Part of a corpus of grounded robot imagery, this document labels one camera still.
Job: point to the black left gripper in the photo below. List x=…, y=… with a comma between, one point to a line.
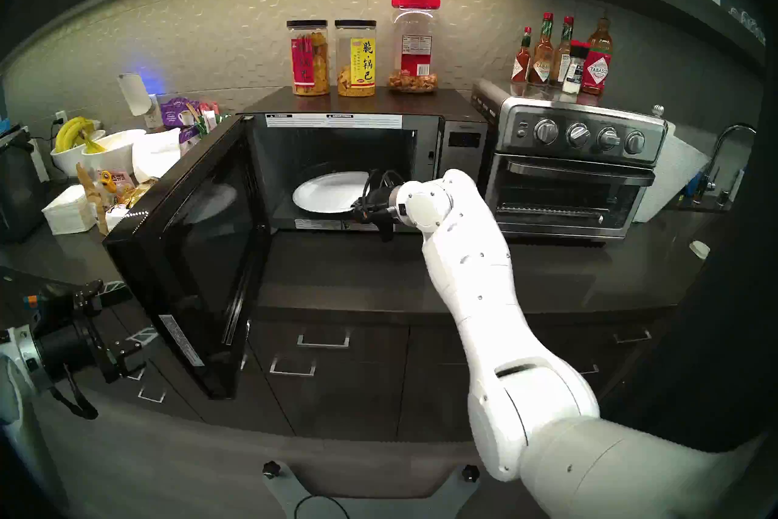
x=64, y=350

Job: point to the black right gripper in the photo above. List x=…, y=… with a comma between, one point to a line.
x=377, y=204

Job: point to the white round plate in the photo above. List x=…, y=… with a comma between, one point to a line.
x=328, y=192

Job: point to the black glass microwave door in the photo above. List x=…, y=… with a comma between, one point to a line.
x=200, y=256

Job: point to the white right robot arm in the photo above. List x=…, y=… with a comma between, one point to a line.
x=474, y=280

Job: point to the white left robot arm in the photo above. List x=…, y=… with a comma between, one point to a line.
x=12, y=396

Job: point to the black silver microwave oven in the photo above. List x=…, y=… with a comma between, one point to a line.
x=462, y=141

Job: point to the white paper napkin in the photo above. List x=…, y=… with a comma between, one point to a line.
x=155, y=156
x=115, y=218

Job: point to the brown paper bag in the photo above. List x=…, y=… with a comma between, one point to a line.
x=97, y=207

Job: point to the white napkin stack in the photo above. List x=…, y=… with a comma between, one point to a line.
x=67, y=211

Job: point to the snack jar yellow label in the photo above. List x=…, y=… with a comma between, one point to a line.
x=361, y=65

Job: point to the pink packet yellow disc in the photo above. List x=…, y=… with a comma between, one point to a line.
x=112, y=180

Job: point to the clear jar red lid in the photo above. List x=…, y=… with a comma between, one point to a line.
x=413, y=55

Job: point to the snack jar red label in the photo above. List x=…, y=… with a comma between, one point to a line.
x=304, y=68

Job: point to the black kettle appliance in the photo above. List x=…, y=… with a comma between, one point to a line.
x=18, y=195

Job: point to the small white bowl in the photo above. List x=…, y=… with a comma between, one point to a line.
x=67, y=162

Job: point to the large white bowl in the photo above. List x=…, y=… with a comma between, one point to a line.
x=118, y=150

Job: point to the single yellow banana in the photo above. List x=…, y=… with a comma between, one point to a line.
x=94, y=147

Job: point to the white pink sachets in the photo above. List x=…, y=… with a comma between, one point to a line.
x=209, y=113

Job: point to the yellow banana bunch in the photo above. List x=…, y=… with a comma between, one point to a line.
x=67, y=134

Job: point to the small red hot sauce bottle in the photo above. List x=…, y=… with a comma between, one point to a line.
x=521, y=68

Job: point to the red sauce bottle green neck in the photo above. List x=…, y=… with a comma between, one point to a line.
x=541, y=68

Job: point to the black base knob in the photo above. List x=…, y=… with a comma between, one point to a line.
x=470, y=473
x=271, y=470

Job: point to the purple tea box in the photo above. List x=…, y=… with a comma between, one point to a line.
x=176, y=113

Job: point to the olive sauce bottle green neck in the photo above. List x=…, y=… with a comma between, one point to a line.
x=562, y=65

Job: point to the white plug-in night light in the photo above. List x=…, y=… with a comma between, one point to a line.
x=134, y=95

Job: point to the silver toaster oven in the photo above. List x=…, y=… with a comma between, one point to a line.
x=608, y=116

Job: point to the large Tabasco bottle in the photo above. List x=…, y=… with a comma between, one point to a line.
x=595, y=71

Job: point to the white paper towel roll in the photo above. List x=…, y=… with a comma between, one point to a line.
x=674, y=177

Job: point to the white round cap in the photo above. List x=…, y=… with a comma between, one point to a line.
x=699, y=249

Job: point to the chrome sink faucet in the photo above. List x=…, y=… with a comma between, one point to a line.
x=711, y=165

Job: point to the white soap bottle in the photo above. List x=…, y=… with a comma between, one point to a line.
x=737, y=186

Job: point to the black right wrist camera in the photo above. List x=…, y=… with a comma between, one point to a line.
x=386, y=229

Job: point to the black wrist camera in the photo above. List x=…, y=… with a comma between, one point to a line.
x=386, y=229
x=55, y=302

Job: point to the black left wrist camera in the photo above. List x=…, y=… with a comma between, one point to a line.
x=55, y=302

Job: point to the white wall outlet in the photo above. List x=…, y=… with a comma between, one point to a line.
x=60, y=117
x=155, y=119

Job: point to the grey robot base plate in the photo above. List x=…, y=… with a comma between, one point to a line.
x=282, y=493

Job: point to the dark open wall shelf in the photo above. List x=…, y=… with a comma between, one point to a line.
x=668, y=7

